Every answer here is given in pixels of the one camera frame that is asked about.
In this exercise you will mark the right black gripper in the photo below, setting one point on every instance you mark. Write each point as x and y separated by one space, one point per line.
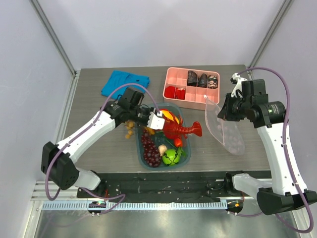
228 109

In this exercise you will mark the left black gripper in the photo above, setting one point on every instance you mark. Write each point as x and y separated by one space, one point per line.
148 110

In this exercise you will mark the clear zip top bag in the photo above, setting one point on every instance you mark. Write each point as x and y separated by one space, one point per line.
225 132

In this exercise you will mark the red toy lobster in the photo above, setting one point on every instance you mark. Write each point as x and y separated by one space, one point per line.
173 130

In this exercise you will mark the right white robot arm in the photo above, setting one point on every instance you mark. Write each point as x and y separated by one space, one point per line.
287 190

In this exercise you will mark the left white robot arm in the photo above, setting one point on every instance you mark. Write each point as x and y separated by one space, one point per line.
58 160

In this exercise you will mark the brown longan bunch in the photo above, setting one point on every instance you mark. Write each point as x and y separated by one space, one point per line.
130 126

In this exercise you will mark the toy green onion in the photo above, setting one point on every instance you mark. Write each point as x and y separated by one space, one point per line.
160 139

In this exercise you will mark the yellow toy mango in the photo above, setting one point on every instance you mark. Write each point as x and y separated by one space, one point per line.
167 114

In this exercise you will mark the purple grape bunch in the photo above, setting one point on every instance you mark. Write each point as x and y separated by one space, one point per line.
151 153

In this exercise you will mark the white toy garlic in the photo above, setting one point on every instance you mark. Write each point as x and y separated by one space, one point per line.
162 149

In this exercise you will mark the floral rolled sock right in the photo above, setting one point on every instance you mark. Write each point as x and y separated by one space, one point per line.
212 82

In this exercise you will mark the orange toy carrot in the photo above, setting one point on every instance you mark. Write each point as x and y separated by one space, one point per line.
178 142

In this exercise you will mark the red rolled sock left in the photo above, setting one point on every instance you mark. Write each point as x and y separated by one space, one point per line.
169 92

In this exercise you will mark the red rolled sock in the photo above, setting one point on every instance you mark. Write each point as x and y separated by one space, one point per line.
169 92
180 93

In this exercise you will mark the green toy melon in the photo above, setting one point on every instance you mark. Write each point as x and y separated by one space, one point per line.
171 157

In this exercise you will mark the dark rolled sock middle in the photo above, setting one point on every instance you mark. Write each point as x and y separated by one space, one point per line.
203 81

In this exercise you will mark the dark rolled sock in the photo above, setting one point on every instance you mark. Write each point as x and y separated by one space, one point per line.
192 78
203 81

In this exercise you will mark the red rolled sock right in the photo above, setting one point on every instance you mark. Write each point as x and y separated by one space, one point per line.
180 93

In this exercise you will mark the blue folded cloth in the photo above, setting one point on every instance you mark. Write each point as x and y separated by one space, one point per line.
119 78

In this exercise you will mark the dark rolled sock left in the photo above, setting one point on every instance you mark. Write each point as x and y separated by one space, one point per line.
192 78

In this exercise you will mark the pink divided organizer box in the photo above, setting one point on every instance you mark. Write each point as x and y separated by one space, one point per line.
194 98

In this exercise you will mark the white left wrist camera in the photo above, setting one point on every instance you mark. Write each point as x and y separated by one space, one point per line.
156 121

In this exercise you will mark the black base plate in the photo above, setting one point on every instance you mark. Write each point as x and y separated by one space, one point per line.
178 187

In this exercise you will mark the white slotted cable duct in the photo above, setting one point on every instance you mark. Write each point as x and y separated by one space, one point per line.
99 205

